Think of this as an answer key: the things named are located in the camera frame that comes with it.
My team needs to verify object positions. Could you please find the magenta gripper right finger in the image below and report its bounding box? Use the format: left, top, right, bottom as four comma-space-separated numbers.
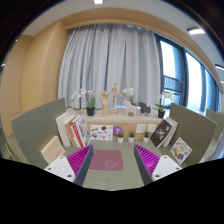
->
134, 144, 181, 185

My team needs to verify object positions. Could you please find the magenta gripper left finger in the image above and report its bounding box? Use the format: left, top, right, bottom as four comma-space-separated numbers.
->
45, 144, 93, 186

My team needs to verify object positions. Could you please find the purple mouse pad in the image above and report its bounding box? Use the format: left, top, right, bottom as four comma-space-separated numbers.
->
89, 149, 123, 171

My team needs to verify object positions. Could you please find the wooden block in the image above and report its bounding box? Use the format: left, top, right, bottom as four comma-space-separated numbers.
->
41, 136, 65, 164

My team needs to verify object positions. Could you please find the small potted plant right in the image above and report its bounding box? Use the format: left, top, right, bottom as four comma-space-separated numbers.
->
143, 131, 149, 143

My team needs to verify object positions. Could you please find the small potted plant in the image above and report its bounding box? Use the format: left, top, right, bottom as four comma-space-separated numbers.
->
129, 132, 135, 143
143, 131, 149, 143
117, 132, 124, 143

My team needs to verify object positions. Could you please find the colourful sticker picture book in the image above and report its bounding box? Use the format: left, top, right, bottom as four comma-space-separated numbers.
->
170, 138, 192, 164

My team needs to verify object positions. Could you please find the small potted plant middle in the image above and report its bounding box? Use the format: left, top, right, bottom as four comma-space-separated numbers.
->
129, 132, 135, 143

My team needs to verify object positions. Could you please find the red and white book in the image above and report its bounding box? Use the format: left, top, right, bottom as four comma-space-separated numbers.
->
72, 115, 90, 148

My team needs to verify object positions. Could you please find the black book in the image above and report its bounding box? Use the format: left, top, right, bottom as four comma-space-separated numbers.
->
150, 120, 172, 148

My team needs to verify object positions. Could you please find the illustrated card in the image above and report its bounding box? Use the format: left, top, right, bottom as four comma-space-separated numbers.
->
90, 125, 113, 141

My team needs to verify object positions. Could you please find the small potted plant left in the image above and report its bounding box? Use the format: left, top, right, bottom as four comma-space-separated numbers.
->
117, 132, 124, 143

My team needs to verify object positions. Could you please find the purple number seven card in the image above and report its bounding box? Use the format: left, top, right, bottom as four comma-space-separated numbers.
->
113, 126, 124, 137

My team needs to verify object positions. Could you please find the wooden shelf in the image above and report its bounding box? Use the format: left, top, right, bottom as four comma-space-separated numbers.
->
66, 108, 161, 139

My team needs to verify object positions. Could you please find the grey left desk partition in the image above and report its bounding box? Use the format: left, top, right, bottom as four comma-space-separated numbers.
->
11, 98, 66, 168

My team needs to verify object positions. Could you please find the grey desk partition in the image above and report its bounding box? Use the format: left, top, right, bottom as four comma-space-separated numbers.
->
169, 103, 216, 166
11, 98, 66, 168

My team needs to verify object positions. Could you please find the grey right desk partition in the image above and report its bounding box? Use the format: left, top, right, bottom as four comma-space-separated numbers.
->
169, 103, 216, 166

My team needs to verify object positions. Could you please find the black horse figurine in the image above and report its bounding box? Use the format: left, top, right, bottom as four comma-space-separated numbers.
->
138, 102, 151, 115

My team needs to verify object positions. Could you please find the white horse figurine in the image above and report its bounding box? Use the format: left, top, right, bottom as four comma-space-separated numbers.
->
123, 100, 137, 115

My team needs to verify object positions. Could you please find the white orchid black pot left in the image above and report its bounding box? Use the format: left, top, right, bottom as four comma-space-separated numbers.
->
71, 87, 95, 116

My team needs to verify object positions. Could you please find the white orchid black pot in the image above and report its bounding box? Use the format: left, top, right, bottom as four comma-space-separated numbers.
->
71, 87, 95, 116
156, 91, 175, 118

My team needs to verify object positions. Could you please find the white orchid black pot right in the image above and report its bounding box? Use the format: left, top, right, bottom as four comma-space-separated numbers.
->
156, 91, 175, 118

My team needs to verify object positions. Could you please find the wooden hand model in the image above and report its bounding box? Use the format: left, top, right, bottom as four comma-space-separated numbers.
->
99, 90, 110, 117

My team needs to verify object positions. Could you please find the white orchid behind horse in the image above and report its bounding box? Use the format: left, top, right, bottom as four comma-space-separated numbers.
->
123, 88, 135, 106

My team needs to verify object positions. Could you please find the wooden artist mannequin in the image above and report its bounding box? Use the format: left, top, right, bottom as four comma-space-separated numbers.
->
111, 82, 123, 113

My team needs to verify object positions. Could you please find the grey curtain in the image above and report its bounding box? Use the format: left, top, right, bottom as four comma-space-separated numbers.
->
58, 24, 160, 109

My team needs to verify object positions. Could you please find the white wall socket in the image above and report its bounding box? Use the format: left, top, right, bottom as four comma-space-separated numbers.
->
136, 124, 146, 133

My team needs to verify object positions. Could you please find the window with dark frame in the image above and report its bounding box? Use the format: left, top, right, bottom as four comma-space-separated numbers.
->
155, 34, 222, 112

